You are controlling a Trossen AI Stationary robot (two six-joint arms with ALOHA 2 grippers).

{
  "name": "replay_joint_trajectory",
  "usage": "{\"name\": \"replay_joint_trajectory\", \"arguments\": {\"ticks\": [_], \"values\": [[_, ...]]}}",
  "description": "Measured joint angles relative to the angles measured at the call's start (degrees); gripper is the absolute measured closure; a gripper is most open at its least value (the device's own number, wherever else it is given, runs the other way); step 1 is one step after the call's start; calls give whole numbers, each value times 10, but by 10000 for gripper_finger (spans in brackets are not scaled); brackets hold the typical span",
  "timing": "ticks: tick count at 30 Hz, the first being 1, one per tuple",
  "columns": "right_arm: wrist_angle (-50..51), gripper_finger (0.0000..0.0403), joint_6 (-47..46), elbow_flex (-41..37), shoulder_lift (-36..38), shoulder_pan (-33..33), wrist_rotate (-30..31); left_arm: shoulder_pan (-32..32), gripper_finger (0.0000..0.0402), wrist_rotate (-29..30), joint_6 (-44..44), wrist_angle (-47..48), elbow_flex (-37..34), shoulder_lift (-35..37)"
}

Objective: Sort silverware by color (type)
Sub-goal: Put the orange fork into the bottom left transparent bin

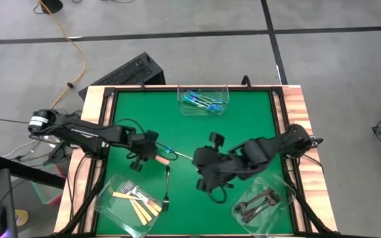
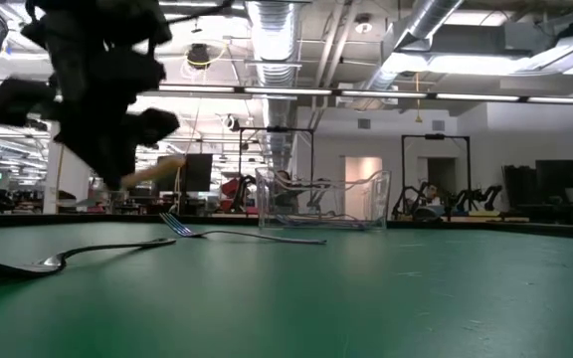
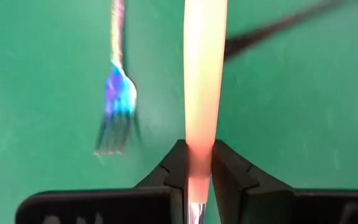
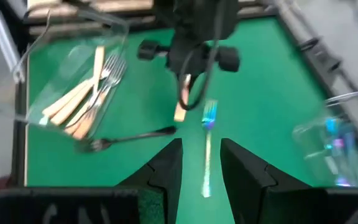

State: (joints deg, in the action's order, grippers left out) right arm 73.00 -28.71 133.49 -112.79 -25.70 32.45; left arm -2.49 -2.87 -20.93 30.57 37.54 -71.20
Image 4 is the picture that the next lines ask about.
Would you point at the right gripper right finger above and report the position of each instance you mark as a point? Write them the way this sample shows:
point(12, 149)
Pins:
point(244, 180)

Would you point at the clear plastic bin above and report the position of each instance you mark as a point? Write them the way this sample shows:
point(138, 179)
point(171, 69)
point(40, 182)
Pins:
point(57, 62)
point(315, 155)

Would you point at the green felt mat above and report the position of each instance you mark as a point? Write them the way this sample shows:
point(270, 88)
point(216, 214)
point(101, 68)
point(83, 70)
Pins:
point(259, 93)

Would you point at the dark silver fork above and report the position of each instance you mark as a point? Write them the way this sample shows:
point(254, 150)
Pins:
point(135, 136)

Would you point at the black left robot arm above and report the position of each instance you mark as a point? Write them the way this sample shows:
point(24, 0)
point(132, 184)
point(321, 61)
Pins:
point(197, 15)

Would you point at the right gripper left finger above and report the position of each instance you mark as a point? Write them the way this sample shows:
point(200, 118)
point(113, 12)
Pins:
point(163, 174)

